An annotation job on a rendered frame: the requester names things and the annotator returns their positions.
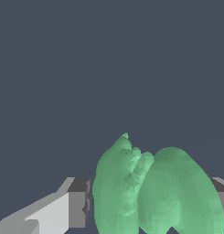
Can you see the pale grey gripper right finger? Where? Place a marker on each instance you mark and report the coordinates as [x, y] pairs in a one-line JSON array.
[[223, 192]]

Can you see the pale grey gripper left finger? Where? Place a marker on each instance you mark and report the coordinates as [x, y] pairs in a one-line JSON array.
[[55, 207]]

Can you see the green lumpy object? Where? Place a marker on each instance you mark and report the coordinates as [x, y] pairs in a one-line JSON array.
[[165, 195]]

